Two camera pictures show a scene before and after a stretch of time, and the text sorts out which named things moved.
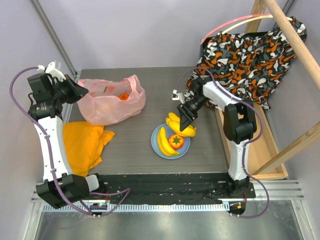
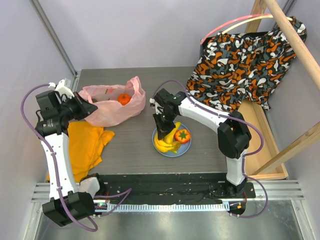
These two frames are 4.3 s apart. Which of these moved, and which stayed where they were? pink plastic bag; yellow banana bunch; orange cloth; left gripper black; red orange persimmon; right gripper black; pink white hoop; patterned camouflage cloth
Moved: red orange persimmon; right gripper black; left gripper black; yellow banana bunch; pink plastic bag
Stayed: orange cloth; pink white hoop; patterned camouflage cloth
